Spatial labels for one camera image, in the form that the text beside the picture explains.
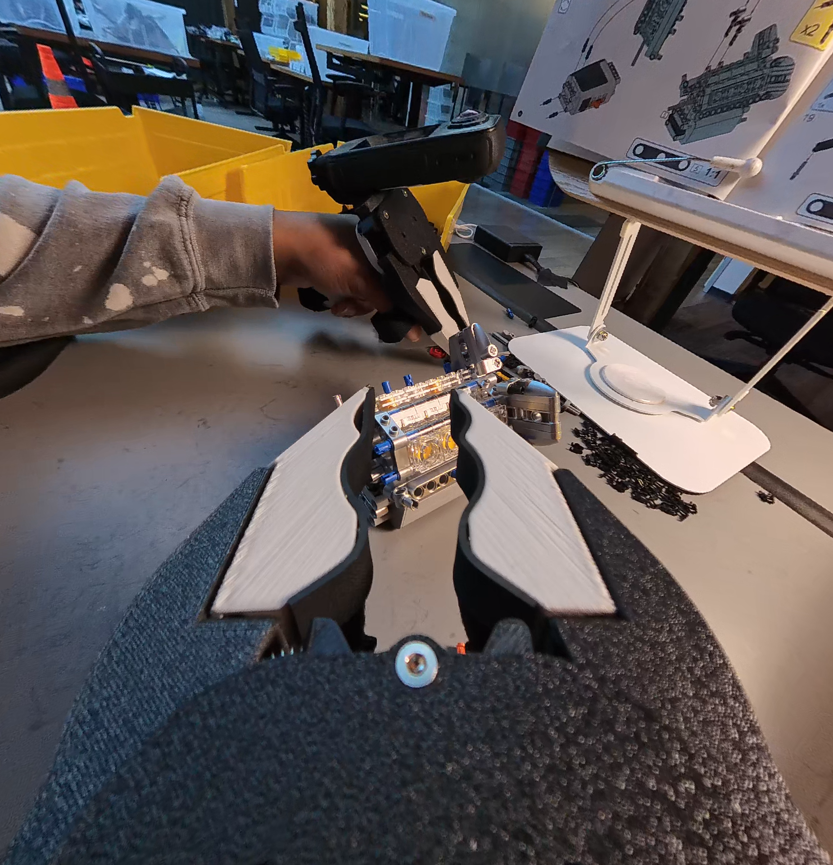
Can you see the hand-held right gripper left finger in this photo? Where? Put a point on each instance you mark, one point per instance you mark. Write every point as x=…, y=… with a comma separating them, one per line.
x=295, y=534

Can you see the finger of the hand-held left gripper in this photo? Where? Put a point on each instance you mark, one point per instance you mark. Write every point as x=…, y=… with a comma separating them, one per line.
x=444, y=298
x=406, y=304

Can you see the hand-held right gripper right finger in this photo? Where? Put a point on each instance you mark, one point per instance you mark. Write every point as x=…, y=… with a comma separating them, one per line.
x=531, y=534

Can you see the toy brick engine model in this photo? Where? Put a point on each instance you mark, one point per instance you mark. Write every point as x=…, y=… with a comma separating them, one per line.
x=423, y=446

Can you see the person's left forearm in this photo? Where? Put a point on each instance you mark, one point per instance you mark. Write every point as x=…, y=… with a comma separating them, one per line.
x=119, y=257

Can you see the grey desk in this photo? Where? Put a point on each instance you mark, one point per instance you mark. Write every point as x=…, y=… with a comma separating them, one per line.
x=119, y=446

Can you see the background desk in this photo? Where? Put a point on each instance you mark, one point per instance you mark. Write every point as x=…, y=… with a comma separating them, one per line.
x=106, y=47

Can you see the person's left hand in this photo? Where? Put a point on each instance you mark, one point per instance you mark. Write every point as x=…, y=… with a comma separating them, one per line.
x=322, y=257

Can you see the black power adapter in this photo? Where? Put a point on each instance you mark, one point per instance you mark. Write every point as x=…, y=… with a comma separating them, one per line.
x=504, y=243

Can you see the pile of black pins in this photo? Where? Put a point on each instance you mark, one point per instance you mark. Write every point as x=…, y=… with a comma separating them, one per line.
x=633, y=473

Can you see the clear plastic storage box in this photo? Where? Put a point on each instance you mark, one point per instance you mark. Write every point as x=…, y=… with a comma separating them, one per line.
x=410, y=34

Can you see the black office chair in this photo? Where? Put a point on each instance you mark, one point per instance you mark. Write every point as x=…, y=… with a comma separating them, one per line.
x=295, y=68

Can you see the white book stand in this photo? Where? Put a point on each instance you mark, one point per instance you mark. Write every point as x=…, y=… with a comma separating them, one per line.
x=660, y=406

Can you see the building instruction booklet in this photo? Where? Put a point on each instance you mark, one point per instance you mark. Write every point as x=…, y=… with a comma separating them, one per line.
x=687, y=81

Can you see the large yellow plastic bin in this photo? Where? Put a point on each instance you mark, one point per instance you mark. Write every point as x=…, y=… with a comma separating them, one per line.
x=106, y=142

